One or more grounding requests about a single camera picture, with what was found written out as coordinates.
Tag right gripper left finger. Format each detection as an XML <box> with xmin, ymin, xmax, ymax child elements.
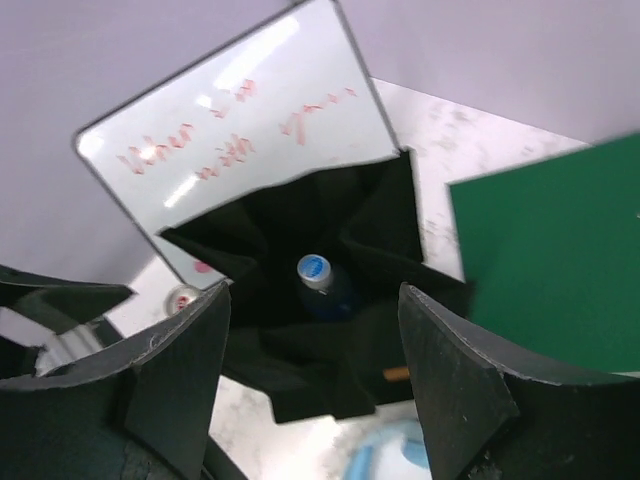
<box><xmin>1</xmin><ymin>283</ymin><xmax>231</xmax><ymax>479</ymax></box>

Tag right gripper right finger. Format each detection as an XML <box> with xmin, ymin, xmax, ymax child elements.
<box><xmin>398</xmin><ymin>284</ymin><xmax>639</xmax><ymax>479</ymax></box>

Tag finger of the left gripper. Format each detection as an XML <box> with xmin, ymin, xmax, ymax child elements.
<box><xmin>1</xmin><ymin>266</ymin><xmax>133</xmax><ymax>350</ymax></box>

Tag water bottle blue label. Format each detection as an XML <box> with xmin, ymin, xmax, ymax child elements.
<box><xmin>296</xmin><ymin>254</ymin><xmax>362</xmax><ymax>322</ymax></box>

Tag black canvas bag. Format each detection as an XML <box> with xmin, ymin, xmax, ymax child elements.
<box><xmin>160</xmin><ymin>149</ymin><xmax>472</xmax><ymax>423</ymax></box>

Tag water bottle near left arm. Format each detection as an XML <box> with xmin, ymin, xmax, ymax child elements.
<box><xmin>164</xmin><ymin>284</ymin><xmax>202</xmax><ymax>316</ymax></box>

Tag light blue headphones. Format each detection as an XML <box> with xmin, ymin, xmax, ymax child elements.
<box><xmin>342</xmin><ymin>419</ymin><xmax>432</xmax><ymax>480</ymax></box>

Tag white whiteboard red writing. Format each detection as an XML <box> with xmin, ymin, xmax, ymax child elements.
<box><xmin>75</xmin><ymin>1</ymin><xmax>399</xmax><ymax>288</ymax></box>

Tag green ring binder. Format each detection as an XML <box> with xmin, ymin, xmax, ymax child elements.
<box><xmin>449</xmin><ymin>135</ymin><xmax>639</xmax><ymax>373</ymax></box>

